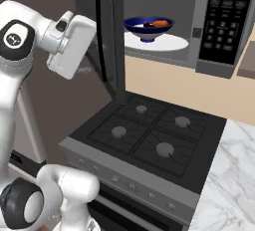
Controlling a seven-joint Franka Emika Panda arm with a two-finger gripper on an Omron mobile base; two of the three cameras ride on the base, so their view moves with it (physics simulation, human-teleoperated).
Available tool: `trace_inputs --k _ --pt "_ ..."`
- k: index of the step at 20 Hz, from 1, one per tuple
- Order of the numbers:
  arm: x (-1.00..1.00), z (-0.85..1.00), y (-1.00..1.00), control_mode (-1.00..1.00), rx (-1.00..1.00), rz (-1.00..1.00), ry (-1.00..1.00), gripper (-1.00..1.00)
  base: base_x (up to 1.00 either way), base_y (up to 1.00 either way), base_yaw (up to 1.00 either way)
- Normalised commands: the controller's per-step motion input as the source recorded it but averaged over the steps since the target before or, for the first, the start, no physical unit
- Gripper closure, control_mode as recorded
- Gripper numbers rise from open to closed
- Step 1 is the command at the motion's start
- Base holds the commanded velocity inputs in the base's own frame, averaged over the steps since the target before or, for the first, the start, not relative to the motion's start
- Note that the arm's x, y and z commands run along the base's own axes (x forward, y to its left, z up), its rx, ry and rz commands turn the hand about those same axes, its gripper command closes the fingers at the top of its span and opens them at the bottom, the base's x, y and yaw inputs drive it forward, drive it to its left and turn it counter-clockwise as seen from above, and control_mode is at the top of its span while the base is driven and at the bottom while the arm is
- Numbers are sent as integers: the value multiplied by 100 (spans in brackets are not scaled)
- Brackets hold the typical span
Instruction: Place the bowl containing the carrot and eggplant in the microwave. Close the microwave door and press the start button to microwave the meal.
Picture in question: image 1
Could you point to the microwave start button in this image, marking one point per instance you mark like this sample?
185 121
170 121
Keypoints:
228 47

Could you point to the grey microwave oven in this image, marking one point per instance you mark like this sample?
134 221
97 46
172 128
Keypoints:
202 26

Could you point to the dark purple eggplant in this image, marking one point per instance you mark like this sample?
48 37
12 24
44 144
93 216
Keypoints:
147 25

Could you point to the black and grey stove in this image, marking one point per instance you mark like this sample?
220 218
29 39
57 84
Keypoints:
149 132

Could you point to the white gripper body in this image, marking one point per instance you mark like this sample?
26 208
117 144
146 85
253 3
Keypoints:
73 46

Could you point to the black oven door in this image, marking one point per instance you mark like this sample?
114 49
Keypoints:
132 215

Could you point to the grey microwave door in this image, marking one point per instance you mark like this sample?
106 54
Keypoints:
113 26

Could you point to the white microwave turntable plate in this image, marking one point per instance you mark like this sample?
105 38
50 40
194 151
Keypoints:
169 43

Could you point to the orange carrot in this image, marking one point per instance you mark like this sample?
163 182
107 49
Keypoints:
160 23

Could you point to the grey stove knob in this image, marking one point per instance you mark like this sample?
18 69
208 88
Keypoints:
170 205
80 162
95 168
132 186
151 195
115 178

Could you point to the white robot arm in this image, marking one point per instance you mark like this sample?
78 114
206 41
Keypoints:
13 85

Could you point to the blue bowl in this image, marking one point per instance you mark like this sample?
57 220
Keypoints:
149 32

